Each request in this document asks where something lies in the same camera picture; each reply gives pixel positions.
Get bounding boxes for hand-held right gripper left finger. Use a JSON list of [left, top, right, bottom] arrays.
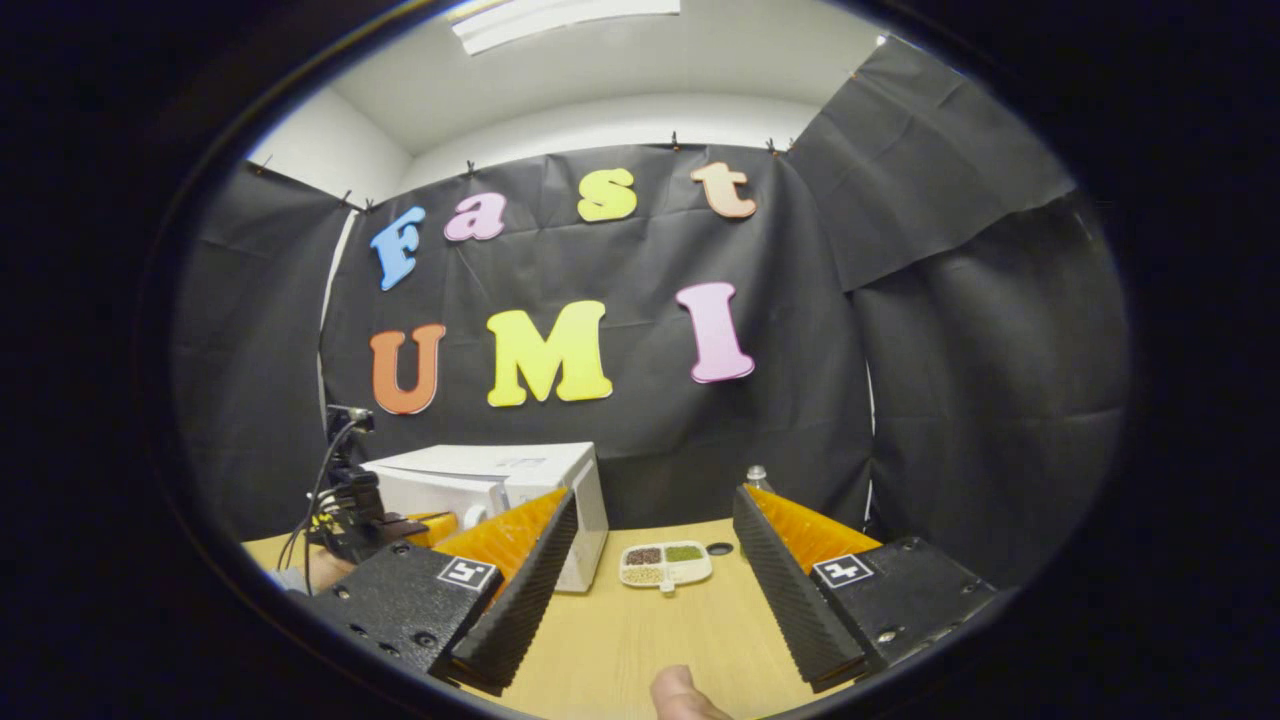
[[300, 487, 581, 698]]

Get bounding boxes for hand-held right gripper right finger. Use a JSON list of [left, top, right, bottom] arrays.
[[733, 484, 1001, 693]]

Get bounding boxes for white microwave oven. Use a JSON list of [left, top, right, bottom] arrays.
[[362, 442, 610, 594]]

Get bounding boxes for white divided bean dish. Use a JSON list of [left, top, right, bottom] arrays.
[[619, 541, 714, 594]]

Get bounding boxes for black backdrop cloth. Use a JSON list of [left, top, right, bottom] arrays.
[[170, 40, 1131, 591]]

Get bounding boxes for long ceiling light panel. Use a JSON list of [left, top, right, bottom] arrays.
[[450, 0, 683, 56]]

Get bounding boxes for black cable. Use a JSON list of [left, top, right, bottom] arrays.
[[278, 420, 356, 596]]

